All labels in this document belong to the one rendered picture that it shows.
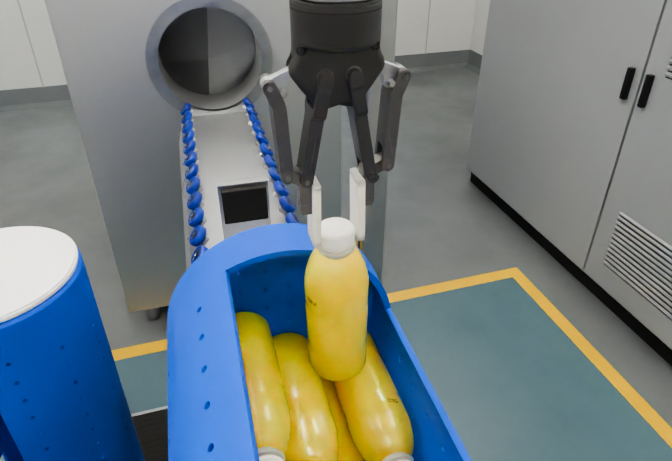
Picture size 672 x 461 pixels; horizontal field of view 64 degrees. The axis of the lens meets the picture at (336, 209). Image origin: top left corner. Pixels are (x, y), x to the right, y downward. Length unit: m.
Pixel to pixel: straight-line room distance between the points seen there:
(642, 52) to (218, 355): 1.99
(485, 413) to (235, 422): 1.65
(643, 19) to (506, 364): 1.36
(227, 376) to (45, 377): 0.57
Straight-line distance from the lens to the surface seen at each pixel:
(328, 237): 0.53
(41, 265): 1.03
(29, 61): 5.08
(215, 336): 0.55
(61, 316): 1.00
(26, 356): 1.00
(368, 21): 0.44
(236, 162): 1.51
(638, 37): 2.29
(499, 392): 2.14
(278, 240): 0.62
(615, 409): 2.24
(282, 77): 0.46
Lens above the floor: 1.59
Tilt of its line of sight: 32 degrees down
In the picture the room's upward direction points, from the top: straight up
